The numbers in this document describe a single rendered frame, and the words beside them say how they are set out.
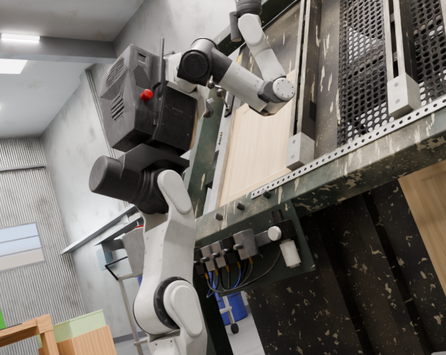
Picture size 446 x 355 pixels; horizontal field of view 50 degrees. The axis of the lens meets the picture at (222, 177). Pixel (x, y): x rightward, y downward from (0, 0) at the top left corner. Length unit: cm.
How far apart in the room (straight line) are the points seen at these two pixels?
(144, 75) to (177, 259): 58
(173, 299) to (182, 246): 19
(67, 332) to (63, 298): 784
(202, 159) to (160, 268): 107
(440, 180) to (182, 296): 85
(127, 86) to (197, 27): 557
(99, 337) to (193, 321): 328
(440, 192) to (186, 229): 78
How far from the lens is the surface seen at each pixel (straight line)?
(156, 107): 152
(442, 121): 135
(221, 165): 210
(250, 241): 164
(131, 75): 153
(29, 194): 1274
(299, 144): 166
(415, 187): 164
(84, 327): 457
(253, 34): 164
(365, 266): 181
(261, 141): 198
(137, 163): 143
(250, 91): 154
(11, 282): 1210
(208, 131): 247
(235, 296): 690
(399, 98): 146
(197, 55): 148
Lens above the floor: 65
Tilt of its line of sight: 11 degrees up
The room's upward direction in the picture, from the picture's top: 19 degrees counter-clockwise
